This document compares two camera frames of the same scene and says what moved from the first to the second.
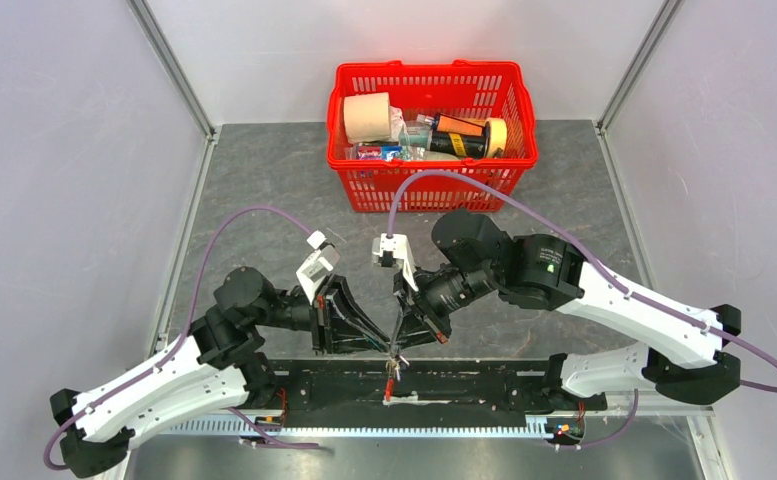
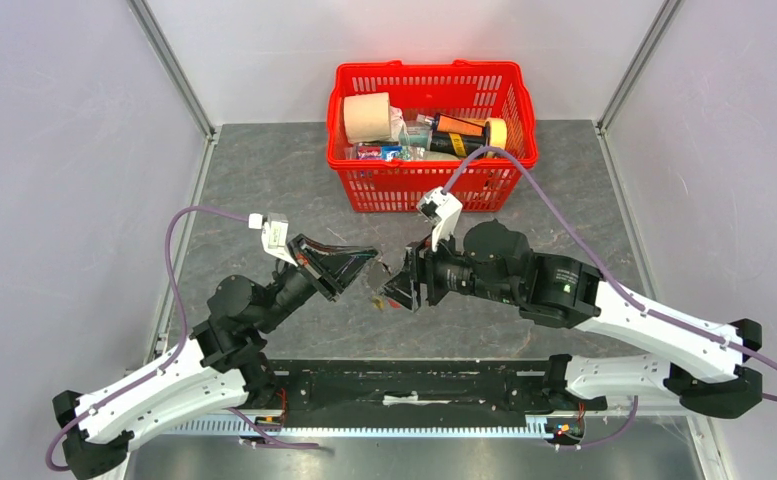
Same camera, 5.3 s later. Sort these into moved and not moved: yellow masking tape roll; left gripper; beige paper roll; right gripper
Moved: right gripper; left gripper
Not moved: yellow masking tape roll; beige paper roll
